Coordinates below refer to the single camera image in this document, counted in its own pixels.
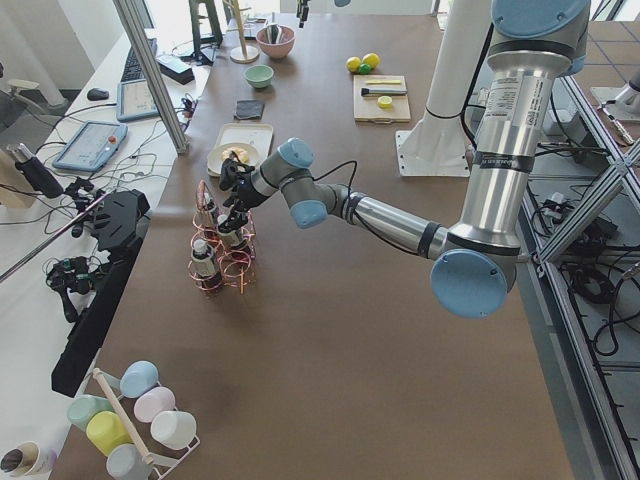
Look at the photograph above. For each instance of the green lime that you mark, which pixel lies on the green lime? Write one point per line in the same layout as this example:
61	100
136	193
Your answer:
364	69

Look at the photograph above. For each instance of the black keyboard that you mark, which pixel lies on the black keyboard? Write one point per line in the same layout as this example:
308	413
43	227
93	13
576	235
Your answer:
132	68

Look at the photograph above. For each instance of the aluminium frame post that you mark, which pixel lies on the aluminium frame post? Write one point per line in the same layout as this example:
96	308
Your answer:
132	23

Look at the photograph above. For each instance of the yellow plastic knife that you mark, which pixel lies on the yellow plastic knife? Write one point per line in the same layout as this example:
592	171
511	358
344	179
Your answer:
383	81

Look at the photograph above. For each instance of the blue teach pendant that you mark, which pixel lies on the blue teach pendant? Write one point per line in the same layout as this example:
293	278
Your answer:
134	101
91	147

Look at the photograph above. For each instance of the yellow cup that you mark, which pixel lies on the yellow cup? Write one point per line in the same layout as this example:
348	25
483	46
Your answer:
106	432

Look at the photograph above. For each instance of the half lemon slice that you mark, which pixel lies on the half lemon slice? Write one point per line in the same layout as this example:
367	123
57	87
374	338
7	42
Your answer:
385	102

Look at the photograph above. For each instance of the white cup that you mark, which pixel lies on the white cup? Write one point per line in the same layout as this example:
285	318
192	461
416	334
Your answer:
174	429

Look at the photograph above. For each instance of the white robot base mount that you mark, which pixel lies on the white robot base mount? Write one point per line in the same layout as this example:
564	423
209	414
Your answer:
436	146

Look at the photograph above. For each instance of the white round plate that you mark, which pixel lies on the white round plate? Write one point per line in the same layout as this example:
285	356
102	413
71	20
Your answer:
214	162

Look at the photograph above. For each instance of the yellow lemon lower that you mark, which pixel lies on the yellow lemon lower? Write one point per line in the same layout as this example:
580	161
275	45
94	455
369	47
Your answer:
353	64

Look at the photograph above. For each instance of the black computer mouse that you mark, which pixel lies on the black computer mouse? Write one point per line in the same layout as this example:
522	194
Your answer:
97	94

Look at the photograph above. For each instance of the blue cup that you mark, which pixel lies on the blue cup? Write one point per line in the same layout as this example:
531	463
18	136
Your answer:
140	377

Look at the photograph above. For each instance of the blue teach pendant near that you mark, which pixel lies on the blue teach pendant near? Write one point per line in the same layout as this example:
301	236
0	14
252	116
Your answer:
91	147

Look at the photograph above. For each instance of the blue teach pendant far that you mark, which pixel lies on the blue teach pendant far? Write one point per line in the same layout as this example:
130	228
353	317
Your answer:
134	101

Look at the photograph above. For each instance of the white wire cup rack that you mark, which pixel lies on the white wire cup rack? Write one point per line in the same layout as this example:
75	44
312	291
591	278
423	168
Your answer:
163	459

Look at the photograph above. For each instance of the green bowl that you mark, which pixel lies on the green bowl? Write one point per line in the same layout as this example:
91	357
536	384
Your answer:
259	76

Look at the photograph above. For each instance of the yellow lemon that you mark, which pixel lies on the yellow lemon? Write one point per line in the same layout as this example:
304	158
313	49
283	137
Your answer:
353	64
371	59

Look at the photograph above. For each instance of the copper wire bottle rack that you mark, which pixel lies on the copper wire bottle rack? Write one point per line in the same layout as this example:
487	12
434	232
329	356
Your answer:
219	259

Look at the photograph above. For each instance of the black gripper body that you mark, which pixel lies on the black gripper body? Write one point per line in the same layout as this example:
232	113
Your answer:
243	196

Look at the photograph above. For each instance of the cream rectangular tray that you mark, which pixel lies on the cream rectangular tray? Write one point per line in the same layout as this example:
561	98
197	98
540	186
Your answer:
253	140

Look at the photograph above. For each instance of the yellow lemon upper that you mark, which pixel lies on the yellow lemon upper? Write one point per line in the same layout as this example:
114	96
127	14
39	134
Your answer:
371	59

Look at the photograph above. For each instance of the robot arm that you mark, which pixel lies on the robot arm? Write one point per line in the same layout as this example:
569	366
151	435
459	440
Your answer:
474	261

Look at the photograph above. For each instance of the grey cup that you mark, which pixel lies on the grey cup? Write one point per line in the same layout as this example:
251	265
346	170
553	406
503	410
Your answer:
125	463

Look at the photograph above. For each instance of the tea bottle in rack front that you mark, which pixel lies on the tea bottle in rack front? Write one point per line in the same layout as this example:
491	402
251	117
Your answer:
205	265

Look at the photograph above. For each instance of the wooden mug tree stand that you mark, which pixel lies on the wooden mug tree stand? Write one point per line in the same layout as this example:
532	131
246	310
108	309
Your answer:
243	53

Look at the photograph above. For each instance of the pink cup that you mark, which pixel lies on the pink cup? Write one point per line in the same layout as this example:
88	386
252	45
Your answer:
153	402

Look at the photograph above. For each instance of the tea bottle in rack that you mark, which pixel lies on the tea bottle in rack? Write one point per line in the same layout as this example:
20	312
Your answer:
205	265
211	212

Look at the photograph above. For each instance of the metal cylinder tool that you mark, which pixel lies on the metal cylinder tool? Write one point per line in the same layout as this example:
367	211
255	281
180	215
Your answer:
370	92

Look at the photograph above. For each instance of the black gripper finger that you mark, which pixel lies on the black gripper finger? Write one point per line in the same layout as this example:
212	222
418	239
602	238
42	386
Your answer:
226	221
240	217

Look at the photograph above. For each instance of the grey folded cloth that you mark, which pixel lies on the grey folded cloth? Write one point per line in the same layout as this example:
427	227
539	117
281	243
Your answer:
249	109

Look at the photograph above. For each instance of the wooden cutting board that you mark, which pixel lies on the wooden cutting board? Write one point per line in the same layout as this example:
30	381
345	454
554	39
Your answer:
366	108

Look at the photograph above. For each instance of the pink bowl with ice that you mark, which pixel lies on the pink bowl with ice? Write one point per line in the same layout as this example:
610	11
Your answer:
276	41

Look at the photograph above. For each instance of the glazed donut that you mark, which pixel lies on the glazed donut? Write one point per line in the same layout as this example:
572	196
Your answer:
236	153

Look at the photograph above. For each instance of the mint green cup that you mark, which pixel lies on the mint green cup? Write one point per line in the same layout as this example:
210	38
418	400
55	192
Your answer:
84	407

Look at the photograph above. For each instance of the tea bottle with white cap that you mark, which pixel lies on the tea bottle with white cap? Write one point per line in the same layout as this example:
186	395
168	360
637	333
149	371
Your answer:
232	240

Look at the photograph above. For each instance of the tea bottle in rack rear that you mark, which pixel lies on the tea bottle in rack rear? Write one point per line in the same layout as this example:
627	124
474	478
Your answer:
211	212

